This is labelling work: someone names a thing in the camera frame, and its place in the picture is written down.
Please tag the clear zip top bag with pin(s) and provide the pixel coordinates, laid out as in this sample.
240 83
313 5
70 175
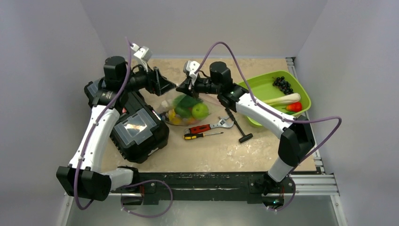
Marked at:
166 105

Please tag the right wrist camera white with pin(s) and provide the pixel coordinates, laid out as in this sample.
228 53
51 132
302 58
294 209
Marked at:
191 69

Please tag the red handled adjustable wrench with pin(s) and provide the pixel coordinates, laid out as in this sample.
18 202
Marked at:
222 123

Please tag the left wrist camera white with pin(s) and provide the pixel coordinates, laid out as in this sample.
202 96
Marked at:
142 55

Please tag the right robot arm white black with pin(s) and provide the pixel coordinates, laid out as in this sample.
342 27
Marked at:
295 136

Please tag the red tomato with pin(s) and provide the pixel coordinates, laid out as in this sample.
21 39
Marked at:
294 107

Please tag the black hammer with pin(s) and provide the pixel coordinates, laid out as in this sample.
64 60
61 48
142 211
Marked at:
244 137

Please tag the yellow black screwdriver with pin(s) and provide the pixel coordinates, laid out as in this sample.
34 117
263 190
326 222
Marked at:
192 136

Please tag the dark grapes bunch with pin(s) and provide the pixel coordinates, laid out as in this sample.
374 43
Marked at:
283 85

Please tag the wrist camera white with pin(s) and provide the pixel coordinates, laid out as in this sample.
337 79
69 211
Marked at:
142 55
191 69

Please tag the yellow lemon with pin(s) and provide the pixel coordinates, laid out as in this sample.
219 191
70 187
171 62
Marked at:
174 118

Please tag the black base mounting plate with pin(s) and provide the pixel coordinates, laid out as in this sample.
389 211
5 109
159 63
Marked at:
250 187

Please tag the green plastic basin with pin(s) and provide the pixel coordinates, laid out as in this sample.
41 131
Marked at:
263 89

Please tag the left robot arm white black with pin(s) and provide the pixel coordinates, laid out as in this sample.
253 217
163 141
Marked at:
119 114

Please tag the black toolbox near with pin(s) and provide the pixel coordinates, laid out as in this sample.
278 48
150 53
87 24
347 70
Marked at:
138 135

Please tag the black toolbox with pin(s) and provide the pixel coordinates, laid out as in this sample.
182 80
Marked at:
138 135
92 88

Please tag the black toolbox far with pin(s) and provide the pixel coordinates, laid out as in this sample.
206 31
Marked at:
92 88

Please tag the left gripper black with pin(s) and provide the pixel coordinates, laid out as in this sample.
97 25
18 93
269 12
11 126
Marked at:
164 84

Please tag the orange tangerine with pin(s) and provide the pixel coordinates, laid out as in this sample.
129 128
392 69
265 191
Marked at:
191 121

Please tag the green apple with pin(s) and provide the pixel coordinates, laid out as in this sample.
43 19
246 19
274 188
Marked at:
200 111

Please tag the bok choy green white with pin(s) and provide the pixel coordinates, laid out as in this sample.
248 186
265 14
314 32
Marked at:
183 105

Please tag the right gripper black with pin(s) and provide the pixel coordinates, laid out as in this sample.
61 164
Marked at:
191 85

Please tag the celery stalk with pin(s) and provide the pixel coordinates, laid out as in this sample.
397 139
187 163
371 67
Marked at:
284 100

